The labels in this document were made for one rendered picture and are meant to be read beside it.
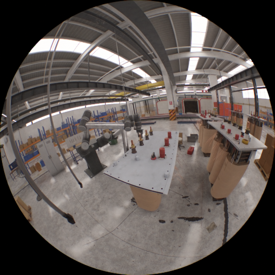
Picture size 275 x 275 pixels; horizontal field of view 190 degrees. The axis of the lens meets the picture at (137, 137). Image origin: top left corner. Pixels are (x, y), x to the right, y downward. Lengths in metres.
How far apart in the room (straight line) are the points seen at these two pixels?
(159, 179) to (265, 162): 4.44
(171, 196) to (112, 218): 1.51
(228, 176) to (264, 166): 3.12
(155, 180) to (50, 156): 5.01
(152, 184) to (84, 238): 2.17
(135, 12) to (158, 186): 3.48
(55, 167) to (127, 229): 4.55
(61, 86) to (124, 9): 5.86
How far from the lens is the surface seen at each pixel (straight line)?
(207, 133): 3.31
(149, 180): 0.82
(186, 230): 2.07
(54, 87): 6.95
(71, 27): 9.42
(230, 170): 1.73
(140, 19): 3.18
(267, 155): 4.58
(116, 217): 2.21
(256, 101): 9.76
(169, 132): 1.60
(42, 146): 5.15
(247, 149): 1.36
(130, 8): 2.95
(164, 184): 0.78
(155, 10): 8.59
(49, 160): 5.25
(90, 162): 3.28
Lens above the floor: 1.98
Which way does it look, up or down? 19 degrees down
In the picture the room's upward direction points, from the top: 10 degrees counter-clockwise
